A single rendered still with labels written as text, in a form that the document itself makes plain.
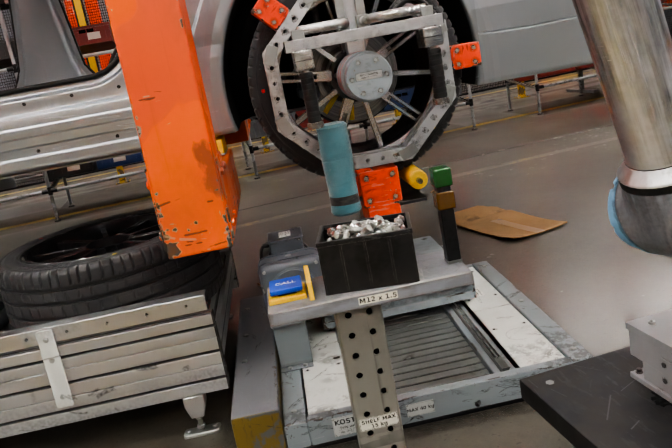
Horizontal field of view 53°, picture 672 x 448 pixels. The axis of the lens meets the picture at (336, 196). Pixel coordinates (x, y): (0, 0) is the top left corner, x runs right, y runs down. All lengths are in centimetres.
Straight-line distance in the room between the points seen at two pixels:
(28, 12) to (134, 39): 245
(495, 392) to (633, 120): 91
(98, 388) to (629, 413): 129
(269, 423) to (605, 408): 83
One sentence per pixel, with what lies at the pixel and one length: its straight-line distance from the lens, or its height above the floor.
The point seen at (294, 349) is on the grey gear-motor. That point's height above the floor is 13.
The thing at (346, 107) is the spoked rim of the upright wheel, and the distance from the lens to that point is 208.
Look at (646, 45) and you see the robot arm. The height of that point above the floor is 87.
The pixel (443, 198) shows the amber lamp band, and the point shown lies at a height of 60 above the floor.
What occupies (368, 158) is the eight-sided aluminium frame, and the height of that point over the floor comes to 61.
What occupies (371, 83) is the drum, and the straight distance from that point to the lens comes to 183.
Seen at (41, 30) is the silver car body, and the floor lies 131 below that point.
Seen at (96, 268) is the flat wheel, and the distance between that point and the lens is 191.
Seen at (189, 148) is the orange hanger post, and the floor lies 78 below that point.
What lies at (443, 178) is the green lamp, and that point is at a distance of 142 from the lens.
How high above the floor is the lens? 95
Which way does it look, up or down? 12 degrees down
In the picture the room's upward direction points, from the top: 11 degrees counter-clockwise
